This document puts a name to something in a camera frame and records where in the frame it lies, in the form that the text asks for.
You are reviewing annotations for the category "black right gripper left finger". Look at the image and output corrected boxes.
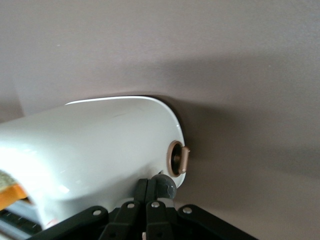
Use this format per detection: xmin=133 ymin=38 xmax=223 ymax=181
xmin=27 ymin=178 xmax=149 ymax=240

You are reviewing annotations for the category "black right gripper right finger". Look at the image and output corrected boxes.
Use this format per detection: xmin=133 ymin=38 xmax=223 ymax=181
xmin=146 ymin=177 xmax=260 ymax=240

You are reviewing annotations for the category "grey toaster lever knob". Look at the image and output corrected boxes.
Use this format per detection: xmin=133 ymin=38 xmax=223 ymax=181
xmin=150 ymin=174 xmax=177 ymax=201

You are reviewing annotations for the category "white two-slot toaster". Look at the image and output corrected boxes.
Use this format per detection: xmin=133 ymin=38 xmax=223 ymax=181
xmin=0 ymin=95 xmax=192 ymax=240

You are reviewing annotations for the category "bread slice orange crust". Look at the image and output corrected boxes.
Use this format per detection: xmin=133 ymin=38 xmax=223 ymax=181
xmin=0 ymin=169 xmax=28 ymax=211

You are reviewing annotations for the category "brown table mat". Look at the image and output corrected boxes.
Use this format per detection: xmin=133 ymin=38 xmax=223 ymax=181
xmin=0 ymin=0 xmax=320 ymax=240

